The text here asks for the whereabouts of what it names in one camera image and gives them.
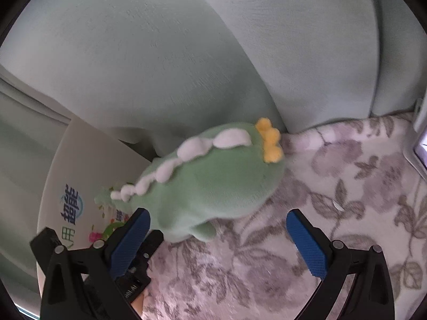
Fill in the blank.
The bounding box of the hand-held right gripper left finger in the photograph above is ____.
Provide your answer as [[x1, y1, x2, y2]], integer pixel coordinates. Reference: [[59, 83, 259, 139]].
[[40, 207, 151, 320]]

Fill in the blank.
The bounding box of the white printed plastic packet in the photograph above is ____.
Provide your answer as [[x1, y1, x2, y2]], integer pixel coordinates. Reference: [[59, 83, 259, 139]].
[[36, 117, 157, 301]]

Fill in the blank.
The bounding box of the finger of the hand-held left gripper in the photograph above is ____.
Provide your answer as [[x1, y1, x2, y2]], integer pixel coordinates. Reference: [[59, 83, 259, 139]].
[[138, 229, 165, 267], [30, 227, 62, 267]]

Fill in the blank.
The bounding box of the green dinosaur plush toy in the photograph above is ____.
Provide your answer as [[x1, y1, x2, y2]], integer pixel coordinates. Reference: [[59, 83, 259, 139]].
[[94, 117, 287, 243]]

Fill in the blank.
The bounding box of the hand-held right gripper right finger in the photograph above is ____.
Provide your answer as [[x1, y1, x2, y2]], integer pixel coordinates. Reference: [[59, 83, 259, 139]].
[[286, 208, 396, 320]]

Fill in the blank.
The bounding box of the light green sofa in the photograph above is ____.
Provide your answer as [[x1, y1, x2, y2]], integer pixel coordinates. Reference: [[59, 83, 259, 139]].
[[0, 0, 427, 307]]

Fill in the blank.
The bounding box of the clear plastic storage container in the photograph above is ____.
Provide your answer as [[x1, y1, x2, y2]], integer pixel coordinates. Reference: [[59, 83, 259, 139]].
[[403, 97, 427, 170]]

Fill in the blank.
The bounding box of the grey floral blanket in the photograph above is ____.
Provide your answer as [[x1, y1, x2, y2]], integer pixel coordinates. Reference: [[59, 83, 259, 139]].
[[133, 111, 427, 320]]

